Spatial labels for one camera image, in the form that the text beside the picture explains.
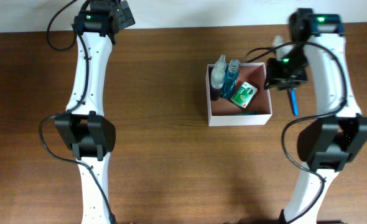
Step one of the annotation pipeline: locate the blue disposable razor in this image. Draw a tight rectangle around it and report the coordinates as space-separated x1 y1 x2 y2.
288 89 299 116

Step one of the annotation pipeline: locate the green white soap bar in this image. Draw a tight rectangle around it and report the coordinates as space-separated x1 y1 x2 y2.
231 82 258 109

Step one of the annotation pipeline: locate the blue mouthwash bottle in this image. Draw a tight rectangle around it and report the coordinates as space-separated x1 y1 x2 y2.
221 59 241 99

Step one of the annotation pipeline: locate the clear bottle purple liquid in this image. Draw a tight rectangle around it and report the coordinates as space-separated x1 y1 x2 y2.
210 55 226 101

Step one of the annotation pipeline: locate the green red toothpaste tube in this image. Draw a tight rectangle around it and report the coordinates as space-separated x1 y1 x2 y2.
233 110 259 116

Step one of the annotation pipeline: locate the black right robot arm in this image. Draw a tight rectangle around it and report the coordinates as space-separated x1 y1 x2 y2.
264 8 367 223

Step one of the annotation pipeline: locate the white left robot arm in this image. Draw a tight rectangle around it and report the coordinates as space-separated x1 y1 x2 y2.
51 1 135 223

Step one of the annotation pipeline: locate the white cardboard box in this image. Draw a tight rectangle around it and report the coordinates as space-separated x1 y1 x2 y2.
205 63 272 126

